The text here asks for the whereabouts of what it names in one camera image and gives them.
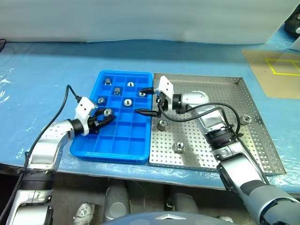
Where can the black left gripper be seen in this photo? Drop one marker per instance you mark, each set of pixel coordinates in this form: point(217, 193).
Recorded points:
point(93, 123)

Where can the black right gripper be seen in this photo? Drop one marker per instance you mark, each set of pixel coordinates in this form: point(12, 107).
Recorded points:
point(162, 103)

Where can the silver metal roller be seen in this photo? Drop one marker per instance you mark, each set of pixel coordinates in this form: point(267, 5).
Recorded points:
point(107, 81)
point(178, 147)
point(127, 102)
point(108, 112)
point(117, 91)
point(141, 93)
point(246, 119)
point(161, 125)
point(101, 100)
point(130, 83)

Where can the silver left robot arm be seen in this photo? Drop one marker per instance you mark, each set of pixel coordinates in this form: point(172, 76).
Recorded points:
point(44, 145)

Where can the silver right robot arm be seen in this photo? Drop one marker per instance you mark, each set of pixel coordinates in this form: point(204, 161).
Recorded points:
point(234, 159)

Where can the blue plastic compartment tray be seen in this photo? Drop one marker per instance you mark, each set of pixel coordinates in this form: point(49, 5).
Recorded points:
point(122, 145)

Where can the perforated steel tray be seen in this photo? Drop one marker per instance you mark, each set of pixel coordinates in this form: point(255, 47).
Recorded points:
point(194, 140)

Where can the blue plastic table cover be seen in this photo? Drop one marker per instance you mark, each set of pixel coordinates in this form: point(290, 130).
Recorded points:
point(47, 75)

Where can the white foam backdrop board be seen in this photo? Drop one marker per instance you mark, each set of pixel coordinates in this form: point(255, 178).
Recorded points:
point(140, 18)

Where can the light grey rounded shape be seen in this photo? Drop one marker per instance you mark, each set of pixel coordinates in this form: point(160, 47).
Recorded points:
point(117, 204)

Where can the white crumpled object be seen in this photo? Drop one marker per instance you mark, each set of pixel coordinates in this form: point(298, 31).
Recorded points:
point(83, 211)

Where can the dark grey rounded shape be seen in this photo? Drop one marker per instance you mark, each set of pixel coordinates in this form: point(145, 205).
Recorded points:
point(185, 205)

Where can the brown cardboard sheet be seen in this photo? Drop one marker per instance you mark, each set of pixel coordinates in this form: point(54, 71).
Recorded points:
point(262, 79)

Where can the blue-grey rounded cover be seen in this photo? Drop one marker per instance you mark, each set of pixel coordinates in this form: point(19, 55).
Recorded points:
point(164, 219)

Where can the black rounded device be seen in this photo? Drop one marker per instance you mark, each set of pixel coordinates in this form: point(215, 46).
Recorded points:
point(293, 24)

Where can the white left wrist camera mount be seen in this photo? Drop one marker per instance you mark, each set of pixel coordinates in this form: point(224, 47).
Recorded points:
point(84, 106)

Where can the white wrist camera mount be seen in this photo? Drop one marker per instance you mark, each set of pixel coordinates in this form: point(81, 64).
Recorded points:
point(84, 106)
point(166, 86)

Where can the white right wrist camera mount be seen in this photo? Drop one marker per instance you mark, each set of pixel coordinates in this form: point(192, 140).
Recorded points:
point(166, 86)

